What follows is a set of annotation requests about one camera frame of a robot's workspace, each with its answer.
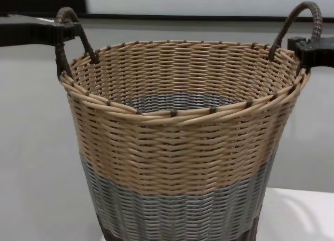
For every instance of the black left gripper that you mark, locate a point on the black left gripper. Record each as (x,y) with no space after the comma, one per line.
(26,31)

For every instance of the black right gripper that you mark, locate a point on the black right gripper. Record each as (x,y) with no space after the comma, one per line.
(324,53)

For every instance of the tan grey brown woven basket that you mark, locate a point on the tan grey brown woven basket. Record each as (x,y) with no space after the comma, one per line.
(172,147)

